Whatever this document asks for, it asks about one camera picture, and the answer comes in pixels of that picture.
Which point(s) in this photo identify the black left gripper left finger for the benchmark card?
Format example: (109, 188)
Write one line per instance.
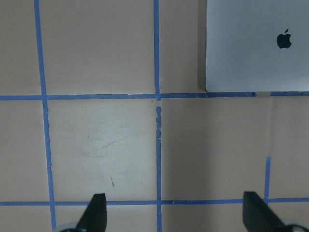
(94, 218)

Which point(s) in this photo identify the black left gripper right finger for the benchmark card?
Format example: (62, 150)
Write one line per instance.
(257, 216)

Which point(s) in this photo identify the silver apple laptop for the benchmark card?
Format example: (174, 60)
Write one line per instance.
(257, 45)

